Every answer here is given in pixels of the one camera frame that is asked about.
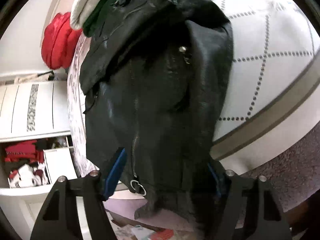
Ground black leather jacket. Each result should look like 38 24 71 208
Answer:
80 0 233 231

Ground red clothes in wardrobe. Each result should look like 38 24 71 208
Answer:
4 139 48 163

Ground white drawer unit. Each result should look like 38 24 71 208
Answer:
43 148 77 184

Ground floral bed sheet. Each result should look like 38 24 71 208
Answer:
67 34 97 177

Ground white patterned bed mat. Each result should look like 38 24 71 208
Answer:
212 0 319 159

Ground red quilt bundle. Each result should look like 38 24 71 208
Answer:
41 12 82 70

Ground green and cream fleece garment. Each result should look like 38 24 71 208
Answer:
70 0 117 37

